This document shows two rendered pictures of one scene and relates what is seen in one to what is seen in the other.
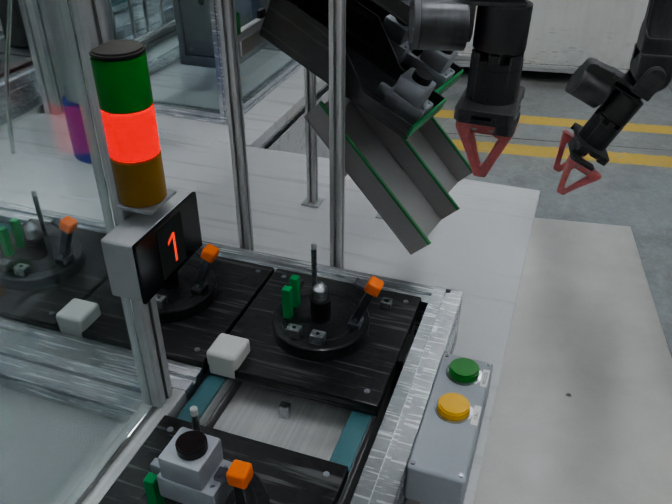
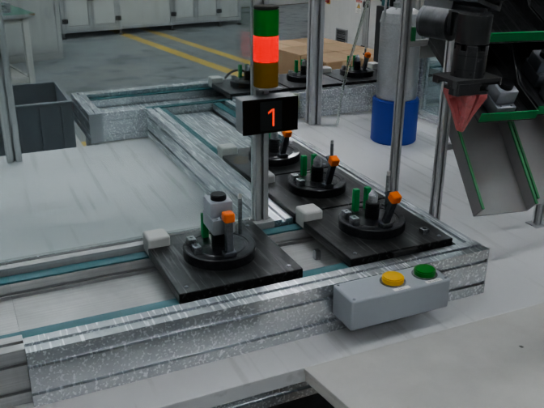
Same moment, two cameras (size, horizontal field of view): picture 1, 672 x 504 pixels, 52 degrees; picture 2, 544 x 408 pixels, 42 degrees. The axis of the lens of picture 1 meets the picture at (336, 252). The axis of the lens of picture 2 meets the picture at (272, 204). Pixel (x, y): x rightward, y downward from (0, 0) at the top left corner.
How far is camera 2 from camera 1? 0.87 m
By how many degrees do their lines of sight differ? 42
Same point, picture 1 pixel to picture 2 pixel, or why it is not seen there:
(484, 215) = not seen: outside the picture
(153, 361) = (257, 188)
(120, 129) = (256, 44)
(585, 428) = (505, 363)
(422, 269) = (516, 256)
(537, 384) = (506, 333)
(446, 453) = (360, 291)
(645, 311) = not seen: outside the picture
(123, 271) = (239, 116)
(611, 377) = not seen: outside the picture
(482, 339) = (503, 299)
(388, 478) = (317, 283)
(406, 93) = (491, 92)
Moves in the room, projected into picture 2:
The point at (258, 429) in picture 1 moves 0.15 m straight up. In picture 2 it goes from (296, 257) to (298, 189)
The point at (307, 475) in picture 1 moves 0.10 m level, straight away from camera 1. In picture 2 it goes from (280, 262) to (314, 245)
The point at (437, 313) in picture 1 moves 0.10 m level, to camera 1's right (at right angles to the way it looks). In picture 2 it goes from (455, 250) to (500, 267)
